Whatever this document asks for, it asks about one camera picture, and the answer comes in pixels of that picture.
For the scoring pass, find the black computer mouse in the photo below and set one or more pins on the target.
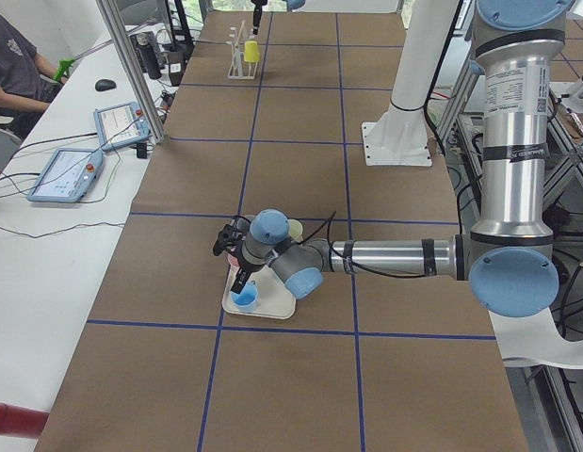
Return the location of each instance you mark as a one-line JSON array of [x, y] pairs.
[[103, 85]]

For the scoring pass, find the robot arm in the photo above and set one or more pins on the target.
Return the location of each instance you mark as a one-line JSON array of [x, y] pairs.
[[506, 256], [258, 9]]

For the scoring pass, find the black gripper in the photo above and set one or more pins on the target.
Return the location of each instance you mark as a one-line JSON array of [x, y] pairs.
[[244, 268]]

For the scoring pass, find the blue teach pendant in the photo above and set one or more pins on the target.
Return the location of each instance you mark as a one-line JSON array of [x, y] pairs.
[[120, 126], [67, 176]]

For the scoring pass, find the black small box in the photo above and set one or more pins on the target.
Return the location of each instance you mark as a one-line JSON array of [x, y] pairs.
[[141, 150]]

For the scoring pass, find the blue teach pendant near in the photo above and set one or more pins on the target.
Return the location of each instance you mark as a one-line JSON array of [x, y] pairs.
[[67, 176]]

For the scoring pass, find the aluminium frame post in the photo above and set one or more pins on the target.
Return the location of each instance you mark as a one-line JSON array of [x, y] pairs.
[[128, 59]]

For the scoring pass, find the brown paper table mat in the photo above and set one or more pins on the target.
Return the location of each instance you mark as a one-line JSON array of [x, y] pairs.
[[365, 363]]

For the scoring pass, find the seated person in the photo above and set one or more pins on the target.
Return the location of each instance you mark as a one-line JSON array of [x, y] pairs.
[[27, 85]]

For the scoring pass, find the beige paper cup tray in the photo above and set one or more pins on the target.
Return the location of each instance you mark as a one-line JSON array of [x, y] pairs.
[[269, 296]]

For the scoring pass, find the blue teach pendant far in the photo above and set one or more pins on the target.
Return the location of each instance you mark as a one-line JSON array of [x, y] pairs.
[[120, 126]]

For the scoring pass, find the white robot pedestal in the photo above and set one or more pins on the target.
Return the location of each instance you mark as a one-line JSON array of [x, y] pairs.
[[400, 136]]

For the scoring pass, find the white wire cup rack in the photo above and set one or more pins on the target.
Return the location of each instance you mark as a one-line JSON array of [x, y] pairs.
[[239, 69]]

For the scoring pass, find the pink plastic cup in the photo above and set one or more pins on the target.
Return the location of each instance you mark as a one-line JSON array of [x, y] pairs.
[[233, 261]]

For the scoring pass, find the pale green plastic cup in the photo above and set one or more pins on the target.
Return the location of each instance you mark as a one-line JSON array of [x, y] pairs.
[[295, 229]]

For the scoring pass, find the blue plastic cup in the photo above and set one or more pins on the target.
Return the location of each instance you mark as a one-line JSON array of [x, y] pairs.
[[246, 300]]

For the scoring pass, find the yellow plastic cup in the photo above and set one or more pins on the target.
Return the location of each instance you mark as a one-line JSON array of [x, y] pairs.
[[251, 53]]

